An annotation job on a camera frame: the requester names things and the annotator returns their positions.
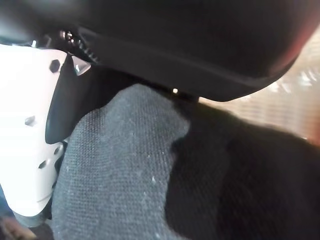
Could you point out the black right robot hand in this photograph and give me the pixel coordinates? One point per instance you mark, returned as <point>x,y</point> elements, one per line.
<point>187,37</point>

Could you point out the black cloth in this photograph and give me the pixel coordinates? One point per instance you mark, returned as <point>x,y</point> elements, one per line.
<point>125,162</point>

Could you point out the cream wicker tray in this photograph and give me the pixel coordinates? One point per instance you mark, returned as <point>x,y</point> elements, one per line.
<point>287,105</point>

